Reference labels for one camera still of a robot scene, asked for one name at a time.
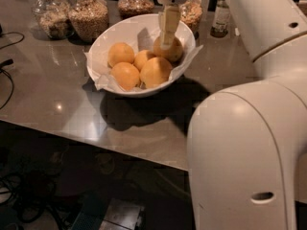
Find white oval bowl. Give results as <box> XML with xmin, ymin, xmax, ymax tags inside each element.
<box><xmin>86</xmin><ymin>13</ymin><xmax>197</xmax><ymax>99</ymax></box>

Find glass bottle white label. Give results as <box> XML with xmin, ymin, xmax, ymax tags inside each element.
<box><xmin>210</xmin><ymin>0</ymin><xmax>230</xmax><ymax>38</ymax></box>

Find white paper liner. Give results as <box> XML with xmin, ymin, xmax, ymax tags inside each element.
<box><xmin>83</xmin><ymin>23</ymin><xmax>204</xmax><ymax>93</ymax></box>

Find glass jar light muesli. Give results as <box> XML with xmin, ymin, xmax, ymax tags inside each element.
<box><xmin>180</xmin><ymin>0</ymin><xmax>202</xmax><ymax>34</ymax></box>

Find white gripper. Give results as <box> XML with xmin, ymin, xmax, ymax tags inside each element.
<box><xmin>157</xmin><ymin>0</ymin><xmax>187</xmax><ymax>50</ymax></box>

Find black cables on floor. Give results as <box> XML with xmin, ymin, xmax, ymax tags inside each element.
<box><xmin>0</xmin><ymin>172</ymin><xmax>81</xmax><ymax>230</ymax></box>

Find glass jar pale cereal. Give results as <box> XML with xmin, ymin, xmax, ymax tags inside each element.
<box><xmin>32</xmin><ymin>0</ymin><xmax>74</xmax><ymax>39</ymax></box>

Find black cable on table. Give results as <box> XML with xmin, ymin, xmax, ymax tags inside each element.
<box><xmin>0</xmin><ymin>32</ymin><xmax>26</xmax><ymax>111</ymax></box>

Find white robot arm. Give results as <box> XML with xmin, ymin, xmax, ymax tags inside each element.
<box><xmin>187</xmin><ymin>0</ymin><xmax>307</xmax><ymax>230</ymax></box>

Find metal box on floor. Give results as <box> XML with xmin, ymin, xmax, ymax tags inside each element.
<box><xmin>70</xmin><ymin>198</ymin><xmax>146</xmax><ymax>230</ymax></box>

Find orange middle small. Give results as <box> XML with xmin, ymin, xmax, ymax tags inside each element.
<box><xmin>133</xmin><ymin>50</ymin><xmax>155</xmax><ymax>70</ymax></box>

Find glass jar dark granola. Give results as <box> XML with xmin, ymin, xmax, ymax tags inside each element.
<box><xmin>117</xmin><ymin>0</ymin><xmax>154</xmax><ymax>19</ymax></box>

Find glass jar brown grains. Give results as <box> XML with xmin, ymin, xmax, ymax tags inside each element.
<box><xmin>68</xmin><ymin>0</ymin><xmax>109</xmax><ymax>43</ymax></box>

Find orange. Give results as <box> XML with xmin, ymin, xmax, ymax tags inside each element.
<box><xmin>110</xmin><ymin>62</ymin><xmax>140</xmax><ymax>91</ymax></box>
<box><xmin>140</xmin><ymin>57</ymin><xmax>173</xmax><ymax>88</ymax></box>
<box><xmin>153</xmin><ymin>37</ymin><xmax>183</xmax><ymax>62</ymax></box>
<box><xmin>107</xmin><ymin>42</ymin><xmax>134</xmax><ymax>67</ymax></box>

